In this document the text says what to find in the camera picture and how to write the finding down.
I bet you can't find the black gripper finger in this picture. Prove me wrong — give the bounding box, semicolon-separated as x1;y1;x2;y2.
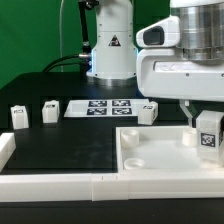
179;99;197;127

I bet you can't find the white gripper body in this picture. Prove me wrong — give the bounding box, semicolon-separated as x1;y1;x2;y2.
136;48;224;102

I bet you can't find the white square tabletop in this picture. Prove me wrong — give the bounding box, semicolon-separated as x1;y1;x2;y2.
116;126;224;173

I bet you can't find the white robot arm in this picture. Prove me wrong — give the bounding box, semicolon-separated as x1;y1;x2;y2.
78;0;224;110

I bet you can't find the white sheet with fiducial tags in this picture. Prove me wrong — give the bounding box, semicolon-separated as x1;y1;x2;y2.
64;99;149;118

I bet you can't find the white L-shaped obstacle fence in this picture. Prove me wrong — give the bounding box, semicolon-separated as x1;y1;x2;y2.
0;133;224;202

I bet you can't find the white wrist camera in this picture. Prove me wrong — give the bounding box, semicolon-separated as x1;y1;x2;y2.
136;16;180;48

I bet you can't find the black cable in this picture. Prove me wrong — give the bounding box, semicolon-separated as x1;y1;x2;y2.
41;53;92;73

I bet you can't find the grey thin cable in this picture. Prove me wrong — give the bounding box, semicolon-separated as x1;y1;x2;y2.
58;0;66;73

